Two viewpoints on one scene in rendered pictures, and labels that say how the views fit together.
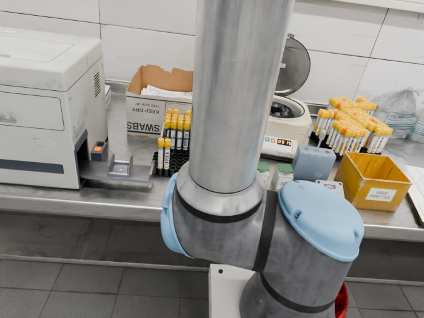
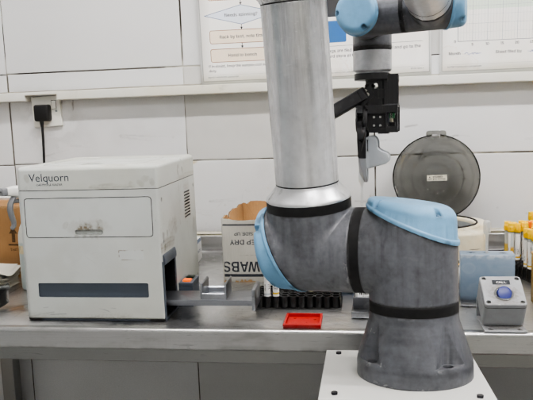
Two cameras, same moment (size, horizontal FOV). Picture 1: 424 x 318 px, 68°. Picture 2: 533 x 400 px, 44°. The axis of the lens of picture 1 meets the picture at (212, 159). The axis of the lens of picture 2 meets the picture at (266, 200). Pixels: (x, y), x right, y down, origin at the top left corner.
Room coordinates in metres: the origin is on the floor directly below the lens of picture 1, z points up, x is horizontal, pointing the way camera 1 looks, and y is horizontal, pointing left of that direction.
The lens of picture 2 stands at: (-0.55, -0.17, 1.26)
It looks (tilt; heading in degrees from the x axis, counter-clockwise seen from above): 8 degrees down; 14
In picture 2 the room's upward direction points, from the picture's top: 2 degrees counter-clockwise
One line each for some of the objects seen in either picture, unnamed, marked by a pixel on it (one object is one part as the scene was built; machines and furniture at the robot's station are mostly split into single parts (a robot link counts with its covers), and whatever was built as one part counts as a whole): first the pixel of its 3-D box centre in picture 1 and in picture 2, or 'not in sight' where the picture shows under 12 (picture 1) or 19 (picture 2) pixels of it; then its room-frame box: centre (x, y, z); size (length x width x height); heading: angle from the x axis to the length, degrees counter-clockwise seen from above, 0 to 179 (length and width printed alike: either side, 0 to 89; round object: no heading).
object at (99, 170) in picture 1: (111, 168); (205, 292); (0.63, 0.24, 0.92); 0.21 x 0.07 x 0.05; 96
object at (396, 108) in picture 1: (390, 108); not in sight; (1.23, -0.68, 0.97); 0.26 x 0.17 x 0.19; 110
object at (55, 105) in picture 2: not in sight; (47, 111); (1.16, 0.88, 1.29); 0.09 x 0.01 x 0.09; 96
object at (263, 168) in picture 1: (259, 176); not in sight; (0.70, -0.13, 0.91); 0.05 x 0.04 x 0.07; 6
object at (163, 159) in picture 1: (183, 153); (298, 275); (0.73, 0.08, 0.93); 0.17 x 0.09 x 0.11; 96
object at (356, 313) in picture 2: not in sight; (366, 302); (0.68, -0.06, 0.89); 0.09 x 0.05 x 0.04; 3
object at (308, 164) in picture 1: (311, 165); (486, 278); (0.77, -0.29, 0.92); 0.10 x 0.07 x 0.10; 91
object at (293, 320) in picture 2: not in sight; (303, 321); (0.61, 0.05, 0.88); 0.07 x 0.07 x 0.01; 6
